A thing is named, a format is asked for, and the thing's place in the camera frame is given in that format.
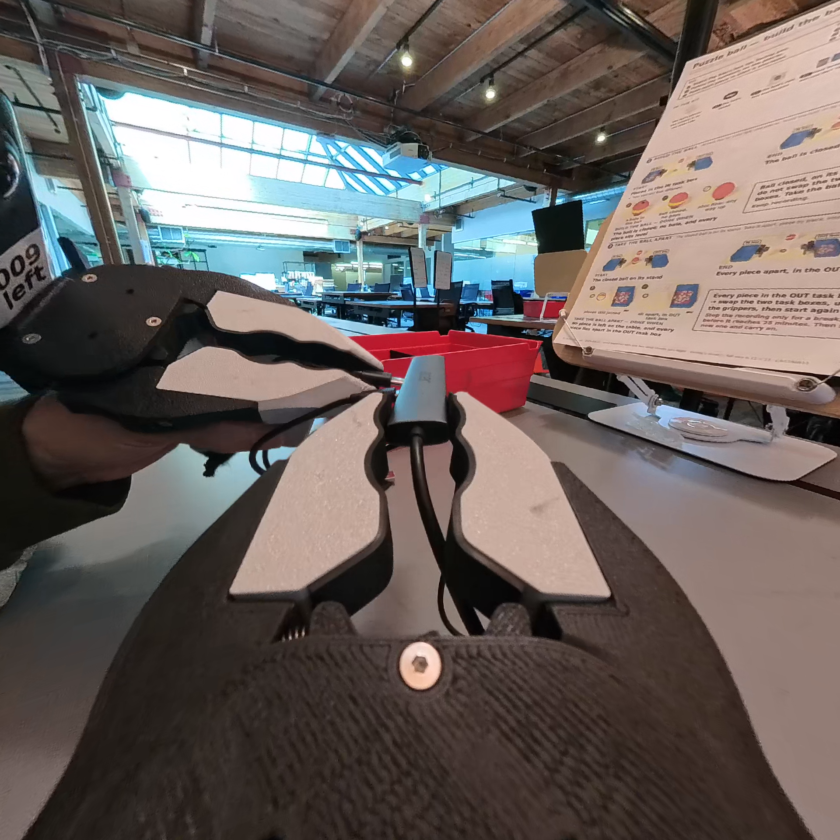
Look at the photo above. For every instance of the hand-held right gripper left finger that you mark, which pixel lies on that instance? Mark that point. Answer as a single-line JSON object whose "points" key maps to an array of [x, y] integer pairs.
{"points": [[315, 505]]}

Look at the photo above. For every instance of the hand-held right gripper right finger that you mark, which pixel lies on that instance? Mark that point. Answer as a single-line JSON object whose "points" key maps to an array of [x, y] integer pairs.
{"points": [[525, 518]]}

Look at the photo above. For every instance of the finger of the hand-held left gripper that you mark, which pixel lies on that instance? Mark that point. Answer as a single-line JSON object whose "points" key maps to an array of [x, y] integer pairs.
{"points": [[223, 374], [282, 321]]}

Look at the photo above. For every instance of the grey usb hub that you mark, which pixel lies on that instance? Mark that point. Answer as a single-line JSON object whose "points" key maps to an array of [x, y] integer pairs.
{"points": [[420, 400]]}

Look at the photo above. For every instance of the person's left hand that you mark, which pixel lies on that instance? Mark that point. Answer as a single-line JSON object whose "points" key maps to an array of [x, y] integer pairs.
{"points": [[85, 449]]}

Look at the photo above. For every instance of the standing white sign board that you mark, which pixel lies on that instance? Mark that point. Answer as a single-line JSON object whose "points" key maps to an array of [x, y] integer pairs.
{"points": [[417, 266], [443, 269]]}

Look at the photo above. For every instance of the red plastic bin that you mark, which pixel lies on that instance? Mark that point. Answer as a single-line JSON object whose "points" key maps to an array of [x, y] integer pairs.
{"points": [[485, 374]]}

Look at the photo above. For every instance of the white ceiling projector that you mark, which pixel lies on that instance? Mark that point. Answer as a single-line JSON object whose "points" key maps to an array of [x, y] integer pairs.
{"points": [[403, 154]]}

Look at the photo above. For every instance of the small red bin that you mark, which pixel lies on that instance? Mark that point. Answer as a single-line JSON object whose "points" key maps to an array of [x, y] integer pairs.
{"points": [[538, 308]]}

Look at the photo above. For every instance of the black office chair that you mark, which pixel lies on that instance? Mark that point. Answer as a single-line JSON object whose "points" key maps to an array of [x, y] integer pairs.
{"points": [[502, 298]]}

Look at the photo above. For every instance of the tan cardboard sheet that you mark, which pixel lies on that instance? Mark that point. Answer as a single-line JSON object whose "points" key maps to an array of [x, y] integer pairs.
{"points": [[561, 279]]}

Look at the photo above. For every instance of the black upright panel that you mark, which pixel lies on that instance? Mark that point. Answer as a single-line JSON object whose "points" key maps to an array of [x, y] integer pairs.
{"points": [[558, 226]]}

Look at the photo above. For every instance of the printed instruction sheet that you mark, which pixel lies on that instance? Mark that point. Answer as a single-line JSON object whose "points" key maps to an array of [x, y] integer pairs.
{"points": [[722, 197]]}

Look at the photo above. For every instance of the black vertical pole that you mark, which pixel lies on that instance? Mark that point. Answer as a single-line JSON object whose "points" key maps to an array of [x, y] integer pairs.
{"points": [[695, 33]]}

